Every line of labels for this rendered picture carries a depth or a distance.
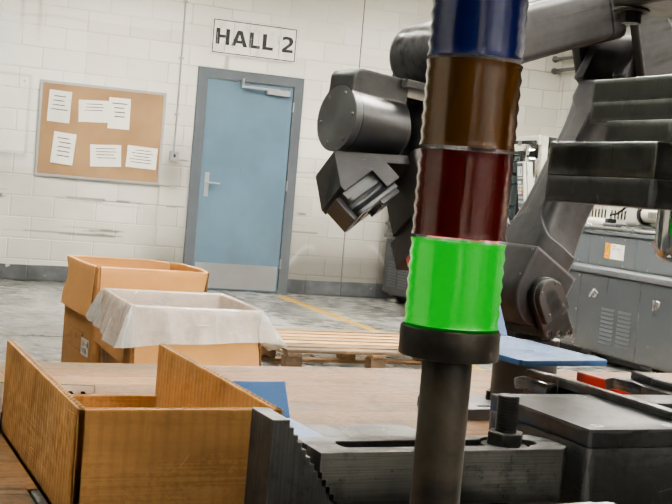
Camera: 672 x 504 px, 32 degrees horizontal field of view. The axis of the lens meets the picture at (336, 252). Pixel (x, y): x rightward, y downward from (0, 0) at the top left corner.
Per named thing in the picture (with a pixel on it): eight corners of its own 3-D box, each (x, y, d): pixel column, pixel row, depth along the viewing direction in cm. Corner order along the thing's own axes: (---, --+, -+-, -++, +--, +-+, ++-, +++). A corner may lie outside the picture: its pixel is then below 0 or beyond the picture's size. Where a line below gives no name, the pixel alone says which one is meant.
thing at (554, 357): (495, 337, 99) (498, 302, 99) (607, 365, 85) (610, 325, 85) (422, 337, 96) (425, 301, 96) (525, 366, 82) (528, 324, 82)
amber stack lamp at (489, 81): (483, 152, 49) (490, 72, 49) (534, 153, 45) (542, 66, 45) (402, 144, 47) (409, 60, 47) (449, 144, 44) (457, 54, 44)
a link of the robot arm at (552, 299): (540, 277, 108) (583, 279, 111) (476, 267, 115) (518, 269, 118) (533, 345, 108) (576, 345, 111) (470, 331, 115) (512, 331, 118)
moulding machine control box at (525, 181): (508, 207, 960) (513, 161, 958) (532, 209, 968) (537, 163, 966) (520, 208, 943) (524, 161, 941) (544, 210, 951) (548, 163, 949)
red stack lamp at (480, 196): (475, 236, 49) (482, 156, 49) (525, 243, 46) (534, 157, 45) (394, 230, 47) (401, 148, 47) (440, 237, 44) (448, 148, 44)
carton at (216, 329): (280, 452, 423) (292, 313, 420) (107, 452, 399) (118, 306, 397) (228, 413, 484) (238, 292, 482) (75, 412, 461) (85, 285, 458)
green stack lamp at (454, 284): (467, 319, 49) (474, 240, 49) (517, 332, 46) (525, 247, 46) (386, 316, 48) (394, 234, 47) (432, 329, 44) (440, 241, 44)
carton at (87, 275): (207, 412, 483) (219, 272, 480) (80, 413, 460) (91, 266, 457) (166, 386, 534) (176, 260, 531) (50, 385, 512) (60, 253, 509)
